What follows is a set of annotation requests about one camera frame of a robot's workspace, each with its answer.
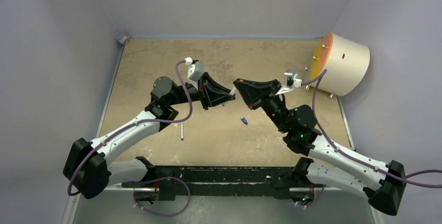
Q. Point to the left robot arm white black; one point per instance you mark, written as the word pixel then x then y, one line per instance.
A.
pixel 88 162

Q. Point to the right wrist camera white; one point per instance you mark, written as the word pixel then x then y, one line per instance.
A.
pixel 290 82

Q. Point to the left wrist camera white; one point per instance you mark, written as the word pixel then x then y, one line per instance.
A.
pixel 195 71

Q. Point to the cream cylindrical drum toy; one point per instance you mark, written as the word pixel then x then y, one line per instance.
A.
pixel 346 63

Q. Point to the blue pen cap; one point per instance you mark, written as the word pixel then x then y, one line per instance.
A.
pixel 244 120

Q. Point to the aluminium frame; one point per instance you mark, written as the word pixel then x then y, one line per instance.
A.
pixel 215 136

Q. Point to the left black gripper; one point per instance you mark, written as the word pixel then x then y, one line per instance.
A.
pixel 209 91

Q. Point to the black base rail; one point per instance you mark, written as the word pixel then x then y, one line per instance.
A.
pixel 171 181

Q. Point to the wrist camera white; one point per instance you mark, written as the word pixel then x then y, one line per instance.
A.
pixel 290 82
pixel 195 71

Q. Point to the tape roll in corner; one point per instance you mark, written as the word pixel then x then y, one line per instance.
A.
pixel 122 38

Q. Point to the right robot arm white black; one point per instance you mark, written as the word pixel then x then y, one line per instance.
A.
pixel 326 162

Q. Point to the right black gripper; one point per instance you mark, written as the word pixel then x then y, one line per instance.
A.
pixel 266 93

